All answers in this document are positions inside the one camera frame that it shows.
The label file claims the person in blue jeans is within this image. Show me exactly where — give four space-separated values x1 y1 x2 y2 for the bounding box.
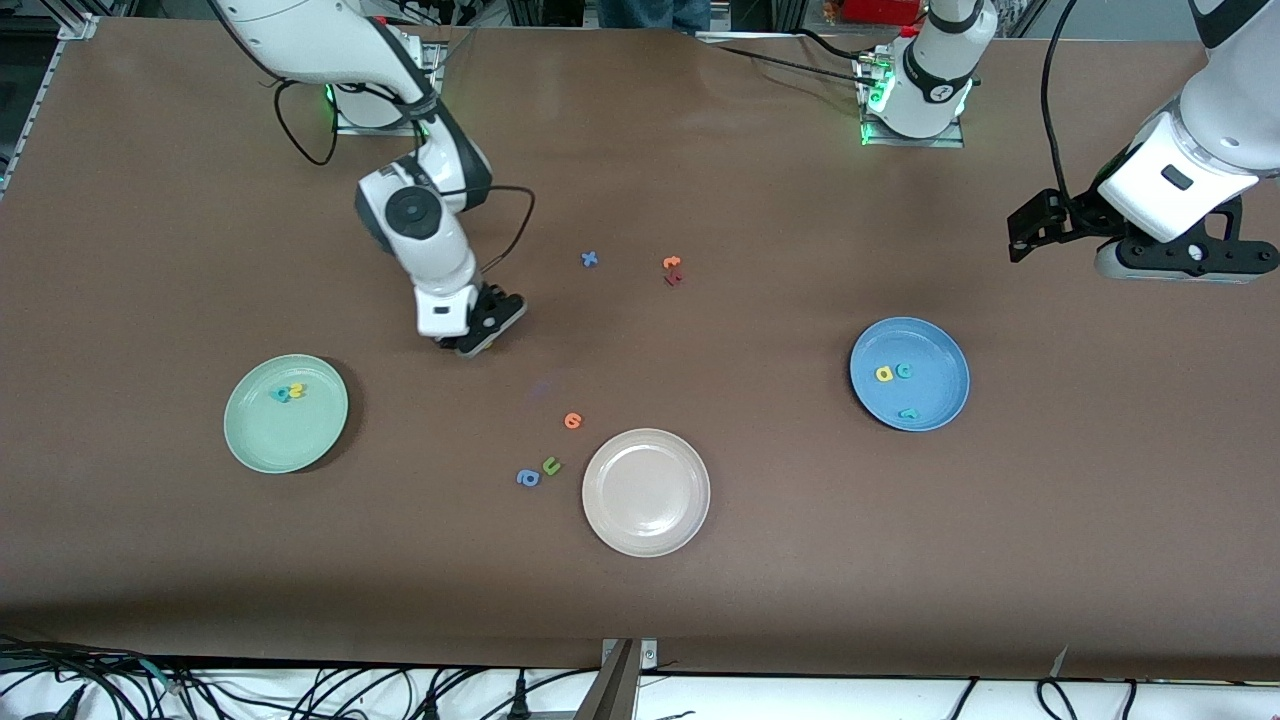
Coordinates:
598 0 713 31

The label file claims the black cable tangle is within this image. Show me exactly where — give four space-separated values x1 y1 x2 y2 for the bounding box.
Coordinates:
0 632 216 720

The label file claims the black looped cable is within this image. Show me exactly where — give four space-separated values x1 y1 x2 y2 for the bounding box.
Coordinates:
1036 678 1083 720

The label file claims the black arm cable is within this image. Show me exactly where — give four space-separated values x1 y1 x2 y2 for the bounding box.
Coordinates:
1040 0 1083 216
275 80 537 278

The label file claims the green plate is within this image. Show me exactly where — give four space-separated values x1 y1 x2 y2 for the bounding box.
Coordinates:
223 354 350 474

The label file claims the black cable on table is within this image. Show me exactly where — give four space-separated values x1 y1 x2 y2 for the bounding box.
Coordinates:
715 30 881 86

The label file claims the red box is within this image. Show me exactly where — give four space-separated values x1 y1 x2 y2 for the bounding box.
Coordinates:
845 0 926 26

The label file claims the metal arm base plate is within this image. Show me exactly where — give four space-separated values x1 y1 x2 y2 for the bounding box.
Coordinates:
860 55 966 149
333 40 446 136

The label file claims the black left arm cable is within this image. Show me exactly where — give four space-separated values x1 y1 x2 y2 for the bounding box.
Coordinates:
1040 0 1083 216

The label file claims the blue plate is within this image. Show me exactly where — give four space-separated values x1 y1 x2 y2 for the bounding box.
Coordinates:
849 317 971 433

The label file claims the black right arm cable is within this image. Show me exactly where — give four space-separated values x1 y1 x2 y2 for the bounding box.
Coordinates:
275 80 537 278

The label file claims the dark grey beam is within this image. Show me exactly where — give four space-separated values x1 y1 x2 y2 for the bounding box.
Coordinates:
572 640 641 720

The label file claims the silver table bracket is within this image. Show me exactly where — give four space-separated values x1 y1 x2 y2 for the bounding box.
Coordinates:
602 638 659 673

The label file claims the beige plate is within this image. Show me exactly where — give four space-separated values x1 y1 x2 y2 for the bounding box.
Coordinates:
582 428 712 558

